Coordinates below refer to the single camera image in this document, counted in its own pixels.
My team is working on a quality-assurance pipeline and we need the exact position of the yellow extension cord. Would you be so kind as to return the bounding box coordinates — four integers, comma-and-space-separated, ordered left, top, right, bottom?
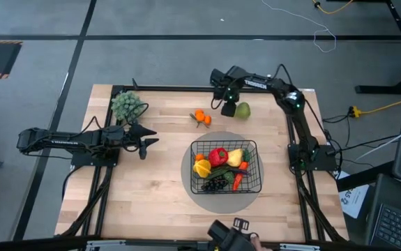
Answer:
348, 99, 401, 118

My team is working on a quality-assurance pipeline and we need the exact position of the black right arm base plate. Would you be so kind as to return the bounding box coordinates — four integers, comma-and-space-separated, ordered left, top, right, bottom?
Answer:
288, 143, 340, 172

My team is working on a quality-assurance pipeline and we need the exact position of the black wire basket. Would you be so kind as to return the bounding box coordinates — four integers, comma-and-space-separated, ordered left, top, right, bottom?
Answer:
189, 139, 263, 195

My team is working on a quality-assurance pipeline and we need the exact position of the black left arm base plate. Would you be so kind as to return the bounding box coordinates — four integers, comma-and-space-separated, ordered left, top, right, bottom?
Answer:
63, 144, 120, 167

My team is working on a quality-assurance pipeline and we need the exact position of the purple eggplant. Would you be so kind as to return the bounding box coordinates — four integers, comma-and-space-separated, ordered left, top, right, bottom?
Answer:
227, 166, 252, 176

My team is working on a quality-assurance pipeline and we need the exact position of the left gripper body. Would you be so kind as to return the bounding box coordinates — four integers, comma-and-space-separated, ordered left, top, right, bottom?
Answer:
102, 124, 149, 160

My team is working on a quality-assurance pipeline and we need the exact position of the black teleoperation handle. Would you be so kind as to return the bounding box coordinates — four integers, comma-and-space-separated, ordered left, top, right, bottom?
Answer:
206, 217, 257, 251

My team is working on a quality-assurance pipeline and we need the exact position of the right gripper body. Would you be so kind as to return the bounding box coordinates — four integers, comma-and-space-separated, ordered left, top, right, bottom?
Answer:
209, 66, 245, 104

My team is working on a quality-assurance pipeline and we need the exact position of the person's hand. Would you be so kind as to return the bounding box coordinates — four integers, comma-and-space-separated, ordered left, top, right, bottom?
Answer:
250, 235, 267, 251

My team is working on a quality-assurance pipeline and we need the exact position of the black grape bunch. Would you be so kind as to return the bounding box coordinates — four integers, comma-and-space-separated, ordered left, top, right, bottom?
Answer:
200, 177, 229, 192

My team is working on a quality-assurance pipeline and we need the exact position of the red bell pepper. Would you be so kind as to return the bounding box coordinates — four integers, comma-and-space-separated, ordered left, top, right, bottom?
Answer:
207, 147, 229, 168

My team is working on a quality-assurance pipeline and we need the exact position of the yellow pear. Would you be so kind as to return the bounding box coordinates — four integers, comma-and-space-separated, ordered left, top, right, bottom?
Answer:
225, 148, 245, 168

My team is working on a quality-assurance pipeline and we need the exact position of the black power cable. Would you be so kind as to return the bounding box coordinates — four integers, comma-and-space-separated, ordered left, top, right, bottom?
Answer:
321, 113, 365, 130

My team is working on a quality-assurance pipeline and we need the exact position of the black aluminium table frame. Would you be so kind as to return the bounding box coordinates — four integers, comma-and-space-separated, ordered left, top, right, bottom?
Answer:
55, 78, 349, 245

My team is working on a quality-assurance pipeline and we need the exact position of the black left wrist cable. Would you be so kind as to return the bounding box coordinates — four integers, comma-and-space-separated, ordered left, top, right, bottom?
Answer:
121, 102, 150, 126

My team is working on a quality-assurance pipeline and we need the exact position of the black laptop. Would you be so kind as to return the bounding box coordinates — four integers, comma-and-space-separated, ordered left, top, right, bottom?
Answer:
369, 174, 401, 251

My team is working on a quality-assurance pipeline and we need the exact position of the white floor cable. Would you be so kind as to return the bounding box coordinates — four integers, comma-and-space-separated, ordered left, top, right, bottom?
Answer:
261, 0, 338, 54

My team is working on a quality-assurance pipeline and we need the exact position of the round grey placemat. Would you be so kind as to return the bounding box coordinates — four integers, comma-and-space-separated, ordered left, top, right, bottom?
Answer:
180, 130, 265, 215

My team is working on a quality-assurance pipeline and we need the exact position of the yellow floor cable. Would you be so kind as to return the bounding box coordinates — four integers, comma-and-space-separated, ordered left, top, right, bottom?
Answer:
311, 0, 354, 15

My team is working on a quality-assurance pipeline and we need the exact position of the black desk leg frame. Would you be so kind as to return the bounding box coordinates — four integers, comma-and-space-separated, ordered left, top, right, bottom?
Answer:
355, 0, 401, 95

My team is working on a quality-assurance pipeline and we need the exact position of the orange-red carrot with green top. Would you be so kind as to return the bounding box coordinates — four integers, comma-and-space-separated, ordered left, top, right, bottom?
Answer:
232, 149, 252, 192

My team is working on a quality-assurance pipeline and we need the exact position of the dark green cucumber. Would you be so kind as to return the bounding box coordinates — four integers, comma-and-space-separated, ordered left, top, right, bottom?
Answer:
207, 166, 236, 185

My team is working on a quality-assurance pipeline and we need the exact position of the white printed paper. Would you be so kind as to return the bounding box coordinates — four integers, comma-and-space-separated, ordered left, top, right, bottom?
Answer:
339, 170, 370, 220

